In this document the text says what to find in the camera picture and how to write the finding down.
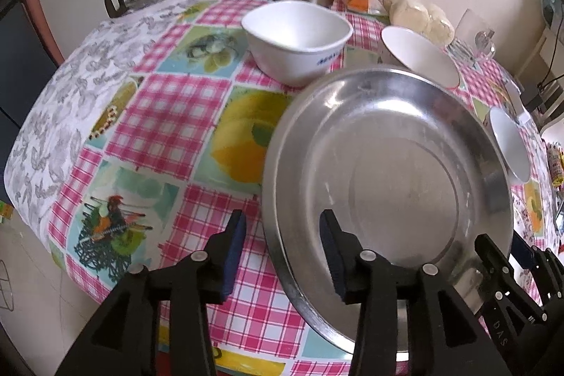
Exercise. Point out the electric fan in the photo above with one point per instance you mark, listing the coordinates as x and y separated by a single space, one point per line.
553 8

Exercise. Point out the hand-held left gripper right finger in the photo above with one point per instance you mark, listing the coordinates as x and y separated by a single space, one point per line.
331 261

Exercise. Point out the bag of white steamed buns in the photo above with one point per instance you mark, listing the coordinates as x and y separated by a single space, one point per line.
414 12

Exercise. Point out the stainless steel plate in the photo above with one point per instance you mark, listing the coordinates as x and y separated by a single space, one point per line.
387 164

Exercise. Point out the white ceramic bowl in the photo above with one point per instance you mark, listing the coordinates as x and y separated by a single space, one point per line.
295 28
418 54
511 142

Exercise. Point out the white leaf-pattern cloth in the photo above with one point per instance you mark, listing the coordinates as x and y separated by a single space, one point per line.
66 103

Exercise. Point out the colourful snack packet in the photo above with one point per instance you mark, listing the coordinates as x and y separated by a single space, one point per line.
555 164

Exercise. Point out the clear glass cup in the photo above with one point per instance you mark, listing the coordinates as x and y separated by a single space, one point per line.
468 26

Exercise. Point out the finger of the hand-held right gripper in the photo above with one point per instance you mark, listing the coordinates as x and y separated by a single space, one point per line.
523 252
491 259

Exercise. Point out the pink checkered printed tablecloth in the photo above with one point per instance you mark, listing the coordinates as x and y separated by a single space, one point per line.
176 116

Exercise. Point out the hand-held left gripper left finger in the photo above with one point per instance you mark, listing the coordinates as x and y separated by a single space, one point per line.
235 257

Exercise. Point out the clear stemmed glass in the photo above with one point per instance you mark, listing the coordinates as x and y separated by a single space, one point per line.
484 43

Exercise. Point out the reddish brown chair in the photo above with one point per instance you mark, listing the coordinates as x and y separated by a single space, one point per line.
42 28

